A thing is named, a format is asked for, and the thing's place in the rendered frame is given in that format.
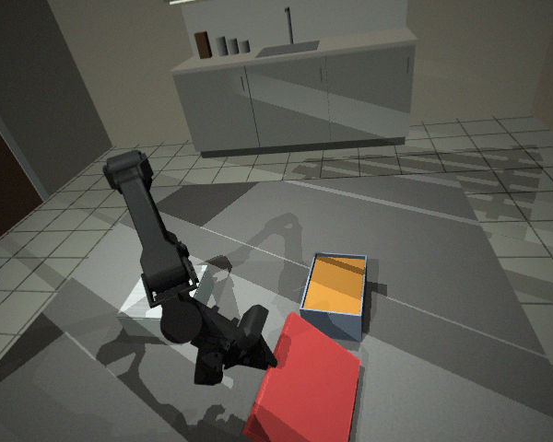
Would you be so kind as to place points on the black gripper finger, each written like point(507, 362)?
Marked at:
point(246, 361)
point(261, 352)

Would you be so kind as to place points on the red lid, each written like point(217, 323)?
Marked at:
point(309, 395)

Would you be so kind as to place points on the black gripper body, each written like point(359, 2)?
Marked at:
point(245, 335)

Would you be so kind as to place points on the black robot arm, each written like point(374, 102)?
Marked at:
point(166, 267)

